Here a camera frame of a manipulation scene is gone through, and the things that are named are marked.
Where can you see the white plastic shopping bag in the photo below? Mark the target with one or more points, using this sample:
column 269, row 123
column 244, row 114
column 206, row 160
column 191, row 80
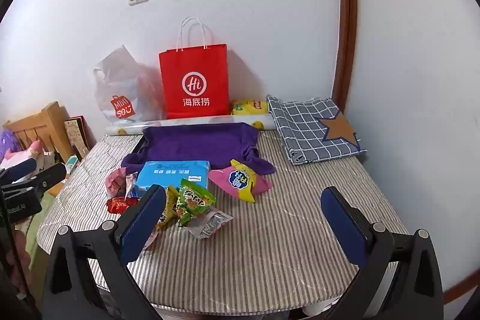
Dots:
column 120, row 87

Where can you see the pale pink printed snack packet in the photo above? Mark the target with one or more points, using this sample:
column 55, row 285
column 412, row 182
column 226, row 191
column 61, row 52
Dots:
column 210, row 224

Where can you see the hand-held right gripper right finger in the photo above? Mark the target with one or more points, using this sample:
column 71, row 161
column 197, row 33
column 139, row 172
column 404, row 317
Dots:
column 345, row 226

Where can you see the green snack packet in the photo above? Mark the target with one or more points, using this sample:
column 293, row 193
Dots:
column 193, row 203

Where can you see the clear snack packet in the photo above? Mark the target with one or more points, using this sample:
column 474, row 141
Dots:
column 132, row 185

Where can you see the patterned notebook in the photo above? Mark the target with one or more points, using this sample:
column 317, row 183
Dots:
column 74, row 135

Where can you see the large yellow snack bag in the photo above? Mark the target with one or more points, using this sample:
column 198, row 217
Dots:
column 249, row 108

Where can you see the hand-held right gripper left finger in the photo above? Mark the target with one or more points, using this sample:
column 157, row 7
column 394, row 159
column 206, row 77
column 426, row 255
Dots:
column 142, row 226

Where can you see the pink plush toy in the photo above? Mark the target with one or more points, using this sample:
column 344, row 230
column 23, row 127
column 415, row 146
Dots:
column 26, row 152

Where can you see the blue tissue pack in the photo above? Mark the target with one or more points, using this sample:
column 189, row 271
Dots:
column 168, row 173

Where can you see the dark red book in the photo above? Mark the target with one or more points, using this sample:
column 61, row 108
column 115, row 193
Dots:
column 86, row 132

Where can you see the grey checked star cloth bag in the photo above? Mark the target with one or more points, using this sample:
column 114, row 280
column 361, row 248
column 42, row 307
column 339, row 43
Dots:
column 300, row 125

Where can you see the printed paper roll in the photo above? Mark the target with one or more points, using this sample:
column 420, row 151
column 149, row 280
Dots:
column 120, row 130

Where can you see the green blanket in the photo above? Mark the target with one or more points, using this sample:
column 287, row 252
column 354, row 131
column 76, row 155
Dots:
column 37, row 215

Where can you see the wooden headboard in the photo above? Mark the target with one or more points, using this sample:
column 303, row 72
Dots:
column 48, row 121

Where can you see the red snack packet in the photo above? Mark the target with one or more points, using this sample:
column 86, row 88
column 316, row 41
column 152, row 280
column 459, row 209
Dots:
column 120, row 205

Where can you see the pink and yellow snack packet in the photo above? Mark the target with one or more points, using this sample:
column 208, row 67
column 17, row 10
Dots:
column 240, row 179

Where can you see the red paper bag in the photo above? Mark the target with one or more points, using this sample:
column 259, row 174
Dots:
column 195, row 69

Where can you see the purple towel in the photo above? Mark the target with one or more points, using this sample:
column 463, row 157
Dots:
column 195, row 143

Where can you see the purple plush toy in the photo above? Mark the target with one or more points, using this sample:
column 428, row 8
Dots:
column 7, row 143

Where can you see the blue snack packet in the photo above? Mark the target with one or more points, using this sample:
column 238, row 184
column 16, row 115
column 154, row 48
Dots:
column 150, row 241

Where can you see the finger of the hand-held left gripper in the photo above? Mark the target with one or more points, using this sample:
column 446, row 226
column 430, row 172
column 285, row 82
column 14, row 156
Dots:
column 48, row 177
column 18, row 168

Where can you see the brown wooden door frame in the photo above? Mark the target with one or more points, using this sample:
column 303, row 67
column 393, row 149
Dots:
column 347, row 5

